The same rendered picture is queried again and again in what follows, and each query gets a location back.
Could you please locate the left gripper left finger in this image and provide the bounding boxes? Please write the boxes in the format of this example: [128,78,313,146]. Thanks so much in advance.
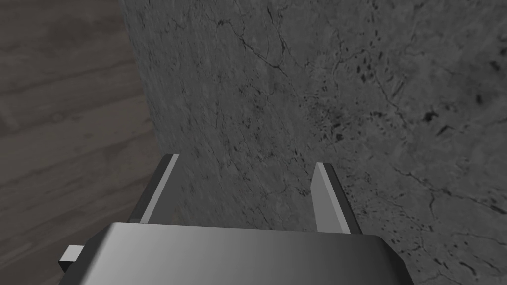
[128,154,180,224]

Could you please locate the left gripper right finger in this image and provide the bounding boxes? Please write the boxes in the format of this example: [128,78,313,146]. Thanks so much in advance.
[310,162,363,235]

